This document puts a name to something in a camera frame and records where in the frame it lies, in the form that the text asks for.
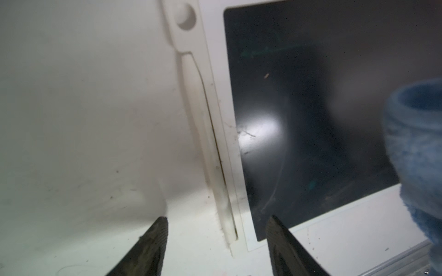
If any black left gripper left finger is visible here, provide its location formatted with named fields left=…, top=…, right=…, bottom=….
left=107, top=216, right=169, bottom=276

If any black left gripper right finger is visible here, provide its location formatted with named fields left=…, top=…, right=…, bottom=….
left=265, top=215, right=329, bottom=276

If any white drawing tablet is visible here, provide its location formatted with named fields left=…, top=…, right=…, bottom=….
left=162, top=1, right=442, bottom=254

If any light blue cloth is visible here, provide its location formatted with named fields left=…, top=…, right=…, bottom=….
left=382, top=78, right=442, bottom=276

